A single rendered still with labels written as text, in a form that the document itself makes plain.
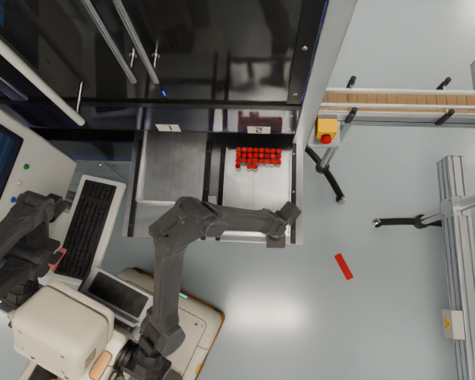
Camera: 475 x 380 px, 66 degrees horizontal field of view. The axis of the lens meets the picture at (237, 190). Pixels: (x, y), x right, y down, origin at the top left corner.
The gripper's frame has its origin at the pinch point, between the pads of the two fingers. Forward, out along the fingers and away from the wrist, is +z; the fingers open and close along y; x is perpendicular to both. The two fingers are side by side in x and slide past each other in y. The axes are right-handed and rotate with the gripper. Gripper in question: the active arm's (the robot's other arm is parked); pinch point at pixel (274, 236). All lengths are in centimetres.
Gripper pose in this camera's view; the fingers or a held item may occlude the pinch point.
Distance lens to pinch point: 138.5
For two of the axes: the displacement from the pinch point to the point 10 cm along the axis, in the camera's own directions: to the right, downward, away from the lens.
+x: -10.0, -0.1, 0.7
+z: 0.7, 2.4, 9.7
